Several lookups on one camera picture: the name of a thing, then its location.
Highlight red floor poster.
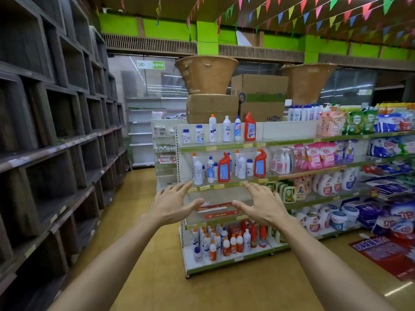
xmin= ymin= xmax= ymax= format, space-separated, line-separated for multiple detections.
xmin=348 ymin=235 xmax=415 ymax=282

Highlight wooden slatted rail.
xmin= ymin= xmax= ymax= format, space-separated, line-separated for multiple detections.
xmin=102 ymin=32 xmax=198 ymax=57
xmin=218 ymin=44 xmax=305 ymax=64

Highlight person's left forearm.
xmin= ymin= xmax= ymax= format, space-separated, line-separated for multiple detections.
xmin=47 ymin=216 xmax=169 ymax=311

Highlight green-edged metal shelf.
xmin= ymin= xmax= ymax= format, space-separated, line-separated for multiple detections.
xmin=267 ymin=155 xmax=415 ymax=184
xmin=186 ymin=176 xmax=270 ymax=194
xmin=183 ymin=199 xmax=257 ymax=231
xmin=263 ymin=129 xmax=415 ymax=147

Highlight green-edged glass shelf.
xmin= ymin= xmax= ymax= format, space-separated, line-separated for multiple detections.
xmin=178 ymin=139 xmax=267 ymax=153

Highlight person's right forearm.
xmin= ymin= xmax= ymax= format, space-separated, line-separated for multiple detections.
xmin=274 ymin=214 xmax=398 ymax=311

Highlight peach refill pouches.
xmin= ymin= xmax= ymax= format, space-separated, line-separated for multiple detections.
xmin=317 ymin=110 xmax=347 ymax=137

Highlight cardboard box with green stripe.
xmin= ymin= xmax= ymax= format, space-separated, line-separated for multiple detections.
xmin=230 ymin=73 xmax=290 ymax=124

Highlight stack of blue detergent bags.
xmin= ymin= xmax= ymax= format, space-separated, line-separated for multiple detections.
xmin=366 ymin=111 xmax=415 ymax=237

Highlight long red banner strip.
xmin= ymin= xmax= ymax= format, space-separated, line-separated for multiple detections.
xmin=204 ymin=209 xmax=244 ymax=220

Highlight cluster of orange-capped bottles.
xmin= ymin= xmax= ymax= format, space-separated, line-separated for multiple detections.
xmin=190 ymin=219 xmax=270 ymax=263

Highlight group of white tubs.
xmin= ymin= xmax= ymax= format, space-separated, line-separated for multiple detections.
xmin=293 ymin=203 xmax=361 ymax=234

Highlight white gondola shelving unit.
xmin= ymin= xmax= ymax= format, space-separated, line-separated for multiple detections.
xmin=151 ymin=119 xmax=415 ymax=279

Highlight group of green pouches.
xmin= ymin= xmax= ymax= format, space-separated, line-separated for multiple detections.
xmin=344 ymin=107 xmax=378 ymax=136

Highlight green and white hanging sign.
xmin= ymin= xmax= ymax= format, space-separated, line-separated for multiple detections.
xmin=136 ymin=60 xmax=166 ymax=70

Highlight plain cardboard box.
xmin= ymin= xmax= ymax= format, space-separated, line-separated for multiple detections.
xmin=186 ymin=93 xmax=240 ymax=125

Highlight person's right hand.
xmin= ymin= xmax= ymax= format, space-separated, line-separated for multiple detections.
xmin=231 ymin=181 xmax=293 ymax=230

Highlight white empty shelving unit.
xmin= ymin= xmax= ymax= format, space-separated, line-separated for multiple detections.
xmin=124 ymin=97 xmax=188 ymax=169

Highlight row of blue-capped white bottles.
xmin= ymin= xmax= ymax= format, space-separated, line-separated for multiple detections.
xmin=287 ymin=103 xmax=325 ymax=122

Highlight group of white detergent jugs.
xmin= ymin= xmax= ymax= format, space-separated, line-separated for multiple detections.
xmin=313 ymin=167 xmax=361 ymax=197

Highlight group of pink refill pouches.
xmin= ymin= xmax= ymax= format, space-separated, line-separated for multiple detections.
xmin=293 ymin=141 xmax=338 ymax=171

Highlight white base shelf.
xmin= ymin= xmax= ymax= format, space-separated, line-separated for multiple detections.
xmin=181 ymin=238 xmax=292 ymax=279

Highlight white bottles with pink labels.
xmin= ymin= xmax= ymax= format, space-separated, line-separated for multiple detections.
xmin=269 ymin=147 xmax=295 ymax=175

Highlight green and white jugs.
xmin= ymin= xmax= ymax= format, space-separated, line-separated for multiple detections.
xmin=265 ymin=180 xmax=297 ymax=204

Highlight person's left hand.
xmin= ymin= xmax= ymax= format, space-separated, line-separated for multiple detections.
xmin=142 ymin=180 xmax=205 ymax=228

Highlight colourful bunting flags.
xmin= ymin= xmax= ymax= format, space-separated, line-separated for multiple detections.
xmin=120 ymin=0 xmax=415 ymax=46

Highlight row of yellow packets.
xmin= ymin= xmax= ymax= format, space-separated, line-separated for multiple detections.
xmin=376 ymin=102 xmax=415 ymax=115

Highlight short red banner strip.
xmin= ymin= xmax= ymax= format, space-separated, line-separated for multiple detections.
xmin=197 ymin=202 xmax=233 ymax=212

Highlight dark wooden cubby shelving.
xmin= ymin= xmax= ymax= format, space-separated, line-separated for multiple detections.
xmin=0 ymin=0 xmax=130 ymax=311

